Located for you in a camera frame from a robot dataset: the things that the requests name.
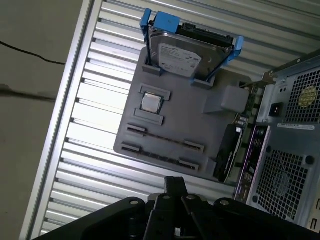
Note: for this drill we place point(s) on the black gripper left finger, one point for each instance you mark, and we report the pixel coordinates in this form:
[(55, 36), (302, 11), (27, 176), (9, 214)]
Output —
[(112, 220)]

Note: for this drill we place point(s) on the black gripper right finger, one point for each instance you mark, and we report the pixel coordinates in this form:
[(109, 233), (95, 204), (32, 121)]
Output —
[(250, 220)]

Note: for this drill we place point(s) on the RAM stick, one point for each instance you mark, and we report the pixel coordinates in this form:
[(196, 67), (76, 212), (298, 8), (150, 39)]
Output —
[(137, 130), (131, 149)]

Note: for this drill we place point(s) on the graphics card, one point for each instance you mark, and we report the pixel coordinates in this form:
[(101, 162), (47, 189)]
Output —
[(228, 155)]

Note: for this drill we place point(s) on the rear port panel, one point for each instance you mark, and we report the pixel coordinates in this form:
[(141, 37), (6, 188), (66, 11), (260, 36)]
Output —
[(255, 150)]

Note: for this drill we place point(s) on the black PC case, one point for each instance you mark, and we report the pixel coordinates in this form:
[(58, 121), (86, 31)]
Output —
[(287, 140)]

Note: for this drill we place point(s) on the grey power supply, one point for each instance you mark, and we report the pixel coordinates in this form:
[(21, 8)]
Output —
[(277, 110)]

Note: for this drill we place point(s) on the grey parts rack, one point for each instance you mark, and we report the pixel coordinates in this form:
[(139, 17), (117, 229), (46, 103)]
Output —
[(190, 117)]

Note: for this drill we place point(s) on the silver CPU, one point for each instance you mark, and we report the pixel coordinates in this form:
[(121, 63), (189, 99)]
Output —
[(152, 103)]

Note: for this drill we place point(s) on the hard disk in blue carrier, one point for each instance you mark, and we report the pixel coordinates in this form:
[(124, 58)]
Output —
[(180, 55)]

